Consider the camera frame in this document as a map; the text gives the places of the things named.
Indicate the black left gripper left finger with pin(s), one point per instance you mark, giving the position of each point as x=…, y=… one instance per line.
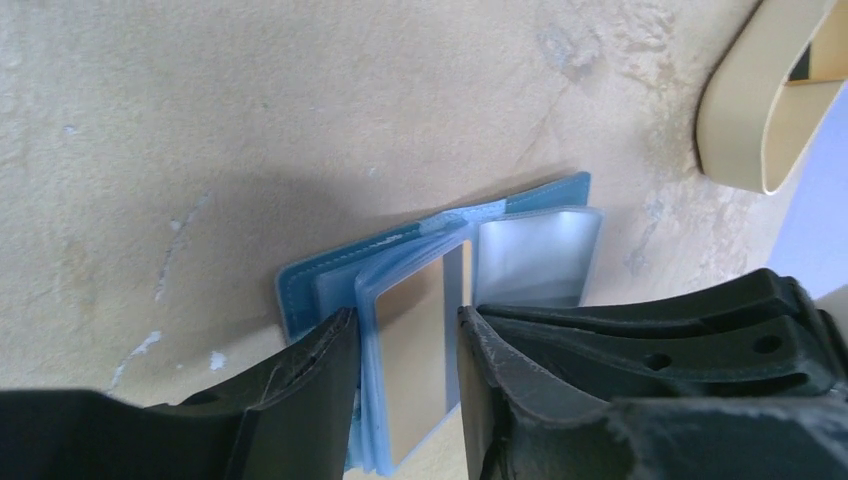
x=287, y=417

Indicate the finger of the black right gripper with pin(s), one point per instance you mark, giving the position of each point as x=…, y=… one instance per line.
x=758, y=335

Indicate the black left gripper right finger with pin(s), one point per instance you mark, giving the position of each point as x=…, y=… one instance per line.
x=522, y=422

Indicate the gold credit card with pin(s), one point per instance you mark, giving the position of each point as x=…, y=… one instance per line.
x=417, y=323

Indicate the blue card holder wallet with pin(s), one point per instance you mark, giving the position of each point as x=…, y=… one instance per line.
x=534, y=248

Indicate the beige oval card tray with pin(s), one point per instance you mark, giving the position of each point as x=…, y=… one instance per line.
x=766, y=99

